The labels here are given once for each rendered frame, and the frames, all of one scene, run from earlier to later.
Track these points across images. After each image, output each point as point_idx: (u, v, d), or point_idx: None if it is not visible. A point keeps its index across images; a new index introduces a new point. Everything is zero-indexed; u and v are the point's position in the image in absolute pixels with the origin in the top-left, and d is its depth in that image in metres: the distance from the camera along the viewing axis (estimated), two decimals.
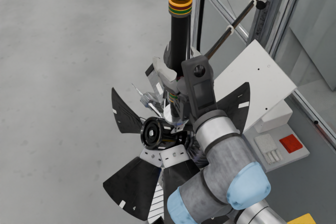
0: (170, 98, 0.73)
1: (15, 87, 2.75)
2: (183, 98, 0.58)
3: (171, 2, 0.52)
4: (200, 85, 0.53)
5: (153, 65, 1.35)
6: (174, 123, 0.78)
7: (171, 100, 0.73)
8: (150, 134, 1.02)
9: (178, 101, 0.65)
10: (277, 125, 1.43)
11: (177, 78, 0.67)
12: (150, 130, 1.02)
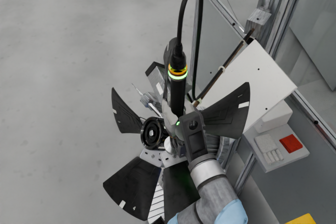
0: (170, 134, 0.86)
1: (15, 87, 2.75)
2: (180, 142, 0.72)
3: (170, 70, 0.65)
4: (194, 135, 0.67)
5: (153, 65, 1.35)
6: (173, 154, 0.92)
7: (170, 136, 0.87)
8: (150, 134, 1.02)
9: (176, 140, 0.79)
10: (277, 125, 1.43)
11: None
12: (150, 130, 1.02)
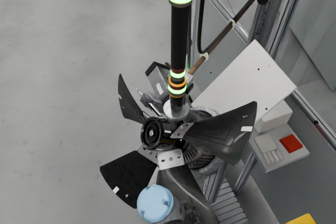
0: (170, 92, 0.71)
1: (15, 87, 2.75)
2: None
3: None
4: None
5: (153, 65, 1.35)
6: (174, 119, 0.76)
7: (171, 94, 0.71)
8: (150, 134, 1.02)
9: None
10: (277, 125, 1.43)
11: (177, 71, 0.65)
12: (150, 130, 1.02)
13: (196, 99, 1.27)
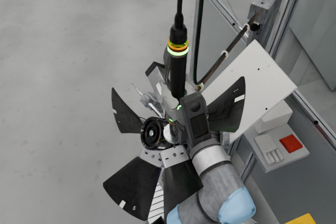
0: (169, 120, 0.81)
1: (15, 87, 2.75)
2: (181, 127, 0.66)
3: (170, 45, 0.60)
4: (196, 118, 0.61)
5: (153, 65, 1.35)
6: (173, 142, 0.86)
7: (170, 122, 0.81)
8: (150, 133, 1.02)
9: (176, 126, 0.73)
10: (277, 125, 1.43)
11: None
12: (152, 130, 1.02)
13: None
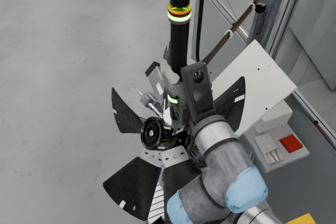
0: (170, 101, 0.74)
1: (15, 87, 2.75)
2: (182, 103, 0.59)
3: (170, 9, 0.53)
4: (199, 91, 0.55)
5: (153, 65, 1.35)
6: (174, 126, 0.79)
7: (170, 103, 0.74)
8: (150, 133, 1.02)
9: (177, 105, 0.66)
10: (277, 125, 1.43)
11: None
12: (152, 130, 1.02)
13: None
